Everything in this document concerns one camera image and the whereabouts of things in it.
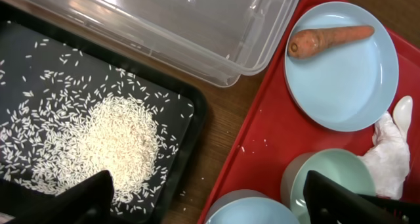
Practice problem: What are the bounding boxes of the white plastic spoon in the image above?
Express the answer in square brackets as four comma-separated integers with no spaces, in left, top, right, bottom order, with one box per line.
[392,95,413,141]

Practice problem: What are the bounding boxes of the white rice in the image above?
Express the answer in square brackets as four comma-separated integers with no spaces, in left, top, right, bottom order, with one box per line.
[0,20,194,217]

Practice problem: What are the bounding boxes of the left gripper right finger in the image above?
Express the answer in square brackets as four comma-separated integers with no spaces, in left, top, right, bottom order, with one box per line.
[303,170,419,224]

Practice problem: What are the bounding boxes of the light blue bowl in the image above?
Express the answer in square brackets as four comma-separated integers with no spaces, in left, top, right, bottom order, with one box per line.
[204,189,299,224]

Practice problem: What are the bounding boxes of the clear plastic bin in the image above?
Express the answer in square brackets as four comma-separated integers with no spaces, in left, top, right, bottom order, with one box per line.
[0,0,305,88]

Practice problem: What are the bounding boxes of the light blue plate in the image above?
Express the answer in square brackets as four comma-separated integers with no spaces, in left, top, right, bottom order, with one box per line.
[284,1,399,132]

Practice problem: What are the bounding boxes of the crumpled white napkin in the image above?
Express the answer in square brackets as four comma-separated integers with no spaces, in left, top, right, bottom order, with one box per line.
[359,112,410,200]

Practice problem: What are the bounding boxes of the green bowl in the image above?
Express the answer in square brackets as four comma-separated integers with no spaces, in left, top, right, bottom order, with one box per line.
[280,148,376,224]

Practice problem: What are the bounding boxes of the black tray bin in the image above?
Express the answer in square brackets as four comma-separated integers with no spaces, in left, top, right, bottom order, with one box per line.
[1,3,207,223]

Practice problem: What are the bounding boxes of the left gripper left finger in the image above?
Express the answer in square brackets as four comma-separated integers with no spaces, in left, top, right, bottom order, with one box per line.
[6,171,114,224]

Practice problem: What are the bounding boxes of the orange carrot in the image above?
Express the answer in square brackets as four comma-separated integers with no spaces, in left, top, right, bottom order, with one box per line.
[287,25,375,59]

